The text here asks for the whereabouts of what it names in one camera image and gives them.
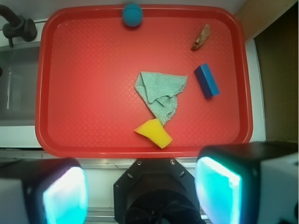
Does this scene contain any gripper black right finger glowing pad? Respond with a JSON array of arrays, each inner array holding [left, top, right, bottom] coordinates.
[[195, 141, 299, 224]]

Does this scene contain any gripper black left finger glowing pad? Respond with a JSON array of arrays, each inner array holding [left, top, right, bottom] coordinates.
[[0, 158, 89, 224]]

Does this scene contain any brown wood chip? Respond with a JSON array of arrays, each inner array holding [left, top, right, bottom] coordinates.
[[191, 24, 210, 50]]

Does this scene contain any yellow sponge piece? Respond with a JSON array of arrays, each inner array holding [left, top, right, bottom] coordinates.
[[134, 119, 172, 149]]

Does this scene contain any blue rectangular block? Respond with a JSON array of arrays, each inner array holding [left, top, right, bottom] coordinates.
[[194, 63, 220, 99]]

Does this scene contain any red plastic tray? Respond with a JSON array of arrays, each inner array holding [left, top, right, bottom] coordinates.
[[35, 5, 253, 158]]

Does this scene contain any green crumpled cloth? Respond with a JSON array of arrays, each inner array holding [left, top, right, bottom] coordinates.
[[134, 71, 187, 125]]

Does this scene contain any stainless steel sink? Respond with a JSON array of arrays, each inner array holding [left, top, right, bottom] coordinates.
[[0, 42, 40, 126]]

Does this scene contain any dark brown sink faucet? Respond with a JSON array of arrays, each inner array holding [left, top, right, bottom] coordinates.
[[0, 5, 37, 48]]

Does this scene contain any blue dimpled ball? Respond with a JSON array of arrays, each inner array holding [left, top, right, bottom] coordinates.
[[121, 3, 143, 27]]

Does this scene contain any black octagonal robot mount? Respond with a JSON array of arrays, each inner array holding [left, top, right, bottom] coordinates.
[[114, 158, 205, 224]]

